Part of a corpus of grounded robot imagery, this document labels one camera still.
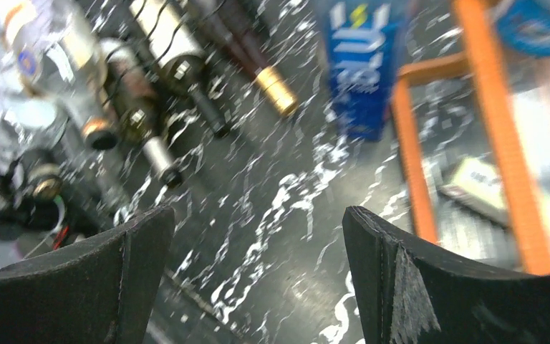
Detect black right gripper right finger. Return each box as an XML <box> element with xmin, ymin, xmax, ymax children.
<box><xmin>342</xmin><ymin>206</ymin><xmax>550</xmax><ymax>343</ymax></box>

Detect blue white round tin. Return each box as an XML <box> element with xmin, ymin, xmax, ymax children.
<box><xmin>490</xmin><ymin>0</ymin><xmax>550</xmax><ymax>57</ymax></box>

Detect orange framed glass shelf rack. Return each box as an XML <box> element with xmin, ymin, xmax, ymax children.
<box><xmin>391</xmin><ymin>0</ymin><xmax>550</xmax><ymax>277</ymax></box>

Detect blue square glass bottle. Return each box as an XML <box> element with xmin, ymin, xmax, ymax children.
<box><xmin>314</xmin><ymin>1</ymin><xmax>415</xmax><ymax>141</ymax></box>

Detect clear round glass bottle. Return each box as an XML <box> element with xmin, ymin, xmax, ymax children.
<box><xmin>0</xmin><ymin>1</ymin><xmax>118</xmax><ymax>151</ymax></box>

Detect dark green wine bottle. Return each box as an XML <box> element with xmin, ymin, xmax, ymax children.
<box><xmin>129</xmin><ymin>0</ymin><xmax>230</xmax><ymax>138</ymax></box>

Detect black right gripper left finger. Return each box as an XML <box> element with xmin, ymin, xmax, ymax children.
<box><xmin>0</xmin><ymin>205</ymin><xmax>175</xmax><ymax>343</ymax></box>

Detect clear bottle with cork stopper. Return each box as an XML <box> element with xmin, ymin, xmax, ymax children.
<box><xmin>100</xmin><ymin>37</ymin><xmax>183</xmax><ymax>188</ymax></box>

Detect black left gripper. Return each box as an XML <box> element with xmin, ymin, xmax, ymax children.
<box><xmin>0</xmin><ymin>149</ymin><xmax>67</xmax><ymax>239</ymax></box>

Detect brown bottle with gold cap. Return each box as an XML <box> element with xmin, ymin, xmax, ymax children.
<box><xmin>186</xmin><ymin>0</ymin><xmax>298</xmax><ymax>118</ymax></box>

